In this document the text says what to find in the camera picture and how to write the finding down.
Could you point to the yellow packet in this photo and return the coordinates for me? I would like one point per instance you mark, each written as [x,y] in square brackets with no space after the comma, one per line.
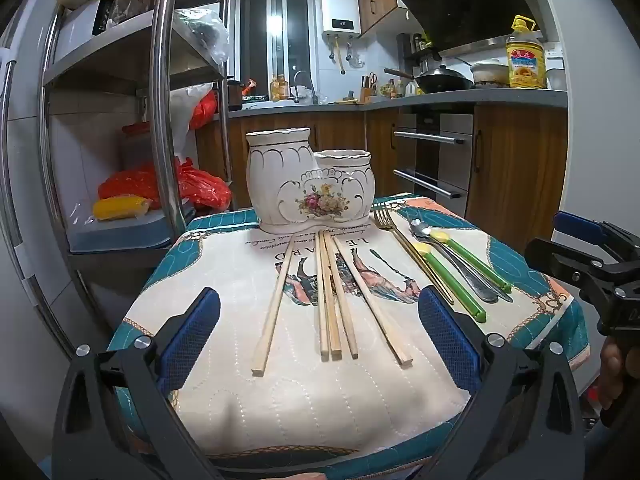
[120,207]

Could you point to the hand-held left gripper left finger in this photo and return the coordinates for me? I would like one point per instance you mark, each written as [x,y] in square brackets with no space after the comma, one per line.
[192,330]

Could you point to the grey kitchen countertop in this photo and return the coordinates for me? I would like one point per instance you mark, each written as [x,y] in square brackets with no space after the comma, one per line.
[450,97]

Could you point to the knife block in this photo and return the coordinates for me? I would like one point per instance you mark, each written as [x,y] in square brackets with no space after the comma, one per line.
[369,91]

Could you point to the printed quilted tablecloth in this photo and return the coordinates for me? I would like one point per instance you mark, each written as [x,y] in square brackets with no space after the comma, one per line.
[310,400]

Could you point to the red-lid plastic container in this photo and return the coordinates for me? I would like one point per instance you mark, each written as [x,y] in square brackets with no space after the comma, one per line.
[137,145]

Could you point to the white water heater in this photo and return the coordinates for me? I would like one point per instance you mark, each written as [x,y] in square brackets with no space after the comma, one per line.
[340,10]

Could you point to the white pot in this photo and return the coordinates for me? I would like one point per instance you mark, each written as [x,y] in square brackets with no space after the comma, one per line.
[490,72]

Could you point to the steel flower-shaped spoon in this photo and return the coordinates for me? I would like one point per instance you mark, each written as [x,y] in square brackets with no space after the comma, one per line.
[418,230]

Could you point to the kitchen window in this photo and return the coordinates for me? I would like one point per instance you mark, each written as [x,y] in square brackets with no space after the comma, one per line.
[272,35]

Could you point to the white storage box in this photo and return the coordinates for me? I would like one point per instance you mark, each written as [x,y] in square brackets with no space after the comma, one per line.
[120,232]

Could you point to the metal shelf rack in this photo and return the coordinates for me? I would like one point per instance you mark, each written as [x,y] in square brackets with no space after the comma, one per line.
[162,110]

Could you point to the black wok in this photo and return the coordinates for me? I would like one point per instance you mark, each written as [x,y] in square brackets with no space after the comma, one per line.
[442,80]

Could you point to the clear plastic bag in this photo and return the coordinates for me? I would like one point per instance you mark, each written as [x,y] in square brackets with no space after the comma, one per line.
[205,30]

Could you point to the kitchen faucet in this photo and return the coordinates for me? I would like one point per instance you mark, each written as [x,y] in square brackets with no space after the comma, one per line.
[305,85]

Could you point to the floral ceramic utensil holder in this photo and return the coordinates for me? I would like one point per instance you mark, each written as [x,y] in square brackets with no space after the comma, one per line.
[280,180]

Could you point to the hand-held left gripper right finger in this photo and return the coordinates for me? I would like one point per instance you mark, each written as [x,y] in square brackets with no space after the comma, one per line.
[445,332]

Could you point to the black range hood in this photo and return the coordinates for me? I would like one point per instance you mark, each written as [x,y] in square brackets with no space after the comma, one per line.
[465,0]

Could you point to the white plastic bag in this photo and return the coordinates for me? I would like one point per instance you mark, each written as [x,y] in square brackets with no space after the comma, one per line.
[185,105]

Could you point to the wooden lower cabinets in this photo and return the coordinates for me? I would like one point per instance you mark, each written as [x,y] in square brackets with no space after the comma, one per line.
[515,160]

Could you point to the white appliance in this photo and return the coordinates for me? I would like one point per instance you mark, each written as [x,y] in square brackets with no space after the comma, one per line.
[82,17]

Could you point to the small red plastic bag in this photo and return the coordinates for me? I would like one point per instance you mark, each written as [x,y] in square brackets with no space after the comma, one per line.
[205,110]

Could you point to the person's right hand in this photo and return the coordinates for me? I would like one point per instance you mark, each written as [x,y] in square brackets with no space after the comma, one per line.
[612,370]

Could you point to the amber bottle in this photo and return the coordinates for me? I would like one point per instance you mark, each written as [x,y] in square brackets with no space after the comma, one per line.
[278,89]

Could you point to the yellow cooking oil bottle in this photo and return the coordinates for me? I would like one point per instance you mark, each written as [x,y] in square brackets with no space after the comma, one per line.
[525,60]

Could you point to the built-in steel oven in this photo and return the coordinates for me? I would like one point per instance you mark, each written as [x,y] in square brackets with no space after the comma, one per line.
[435,155]

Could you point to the wall spice rack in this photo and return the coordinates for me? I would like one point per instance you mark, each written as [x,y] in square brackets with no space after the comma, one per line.
[422,45]

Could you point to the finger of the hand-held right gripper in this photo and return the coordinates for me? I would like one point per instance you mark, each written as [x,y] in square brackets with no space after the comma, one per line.
[560,256]
[575,224]

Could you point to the white container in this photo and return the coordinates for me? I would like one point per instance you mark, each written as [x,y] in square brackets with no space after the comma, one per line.
[555,77]

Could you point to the large red plastic bag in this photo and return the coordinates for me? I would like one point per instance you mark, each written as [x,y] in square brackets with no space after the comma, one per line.
[150,185]

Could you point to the wooden chopstick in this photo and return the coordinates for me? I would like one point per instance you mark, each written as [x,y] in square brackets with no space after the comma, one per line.
[273,310]
[345,310]
[330,305]
[320,300]
[372,302]

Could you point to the plain steel spoon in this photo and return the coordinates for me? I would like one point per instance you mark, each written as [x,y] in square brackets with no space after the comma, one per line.
[500,294]

